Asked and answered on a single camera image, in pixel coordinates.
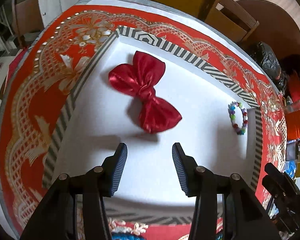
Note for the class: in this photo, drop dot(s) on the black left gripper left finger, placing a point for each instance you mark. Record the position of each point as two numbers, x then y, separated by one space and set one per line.
102 181

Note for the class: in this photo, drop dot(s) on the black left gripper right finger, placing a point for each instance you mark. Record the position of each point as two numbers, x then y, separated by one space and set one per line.
202 184

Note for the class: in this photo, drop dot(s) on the red satin bow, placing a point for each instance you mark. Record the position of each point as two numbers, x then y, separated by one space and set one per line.
138 80

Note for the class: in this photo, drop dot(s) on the striped white tray box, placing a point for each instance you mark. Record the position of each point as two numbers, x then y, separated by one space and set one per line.
221 128

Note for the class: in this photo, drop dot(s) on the red gold floral tablecloth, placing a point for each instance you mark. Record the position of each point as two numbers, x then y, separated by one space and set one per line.
54 63

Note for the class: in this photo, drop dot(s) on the black plastic bag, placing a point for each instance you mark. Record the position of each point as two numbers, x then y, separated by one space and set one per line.
264 56

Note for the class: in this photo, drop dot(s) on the wooden chair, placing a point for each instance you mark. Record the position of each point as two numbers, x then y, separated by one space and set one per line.
229 18

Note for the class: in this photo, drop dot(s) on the round dark wooden table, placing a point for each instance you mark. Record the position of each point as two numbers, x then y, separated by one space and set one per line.
276 28

